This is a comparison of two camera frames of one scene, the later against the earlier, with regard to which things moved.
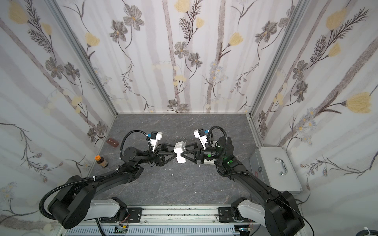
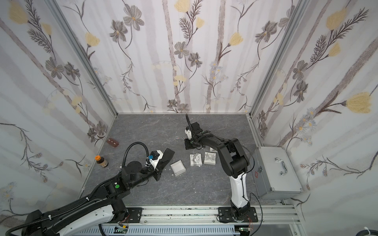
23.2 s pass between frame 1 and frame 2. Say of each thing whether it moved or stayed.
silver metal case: stayed
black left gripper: moved
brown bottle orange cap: stayed
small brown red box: stayed
